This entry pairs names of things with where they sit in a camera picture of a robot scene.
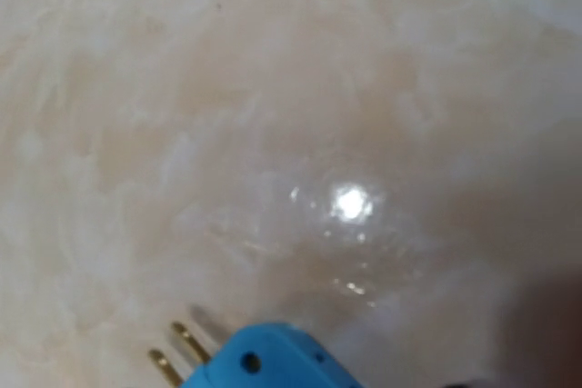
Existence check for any blue plug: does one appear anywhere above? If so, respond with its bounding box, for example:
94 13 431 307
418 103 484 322
148 322 361 388

